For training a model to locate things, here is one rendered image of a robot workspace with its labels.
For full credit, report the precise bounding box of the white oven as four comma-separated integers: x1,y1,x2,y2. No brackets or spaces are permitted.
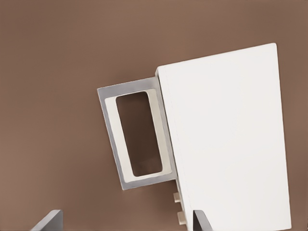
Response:
155,42,292,231

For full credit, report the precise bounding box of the pale oven door handle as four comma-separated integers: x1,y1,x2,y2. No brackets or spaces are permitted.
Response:
97,76,179,191

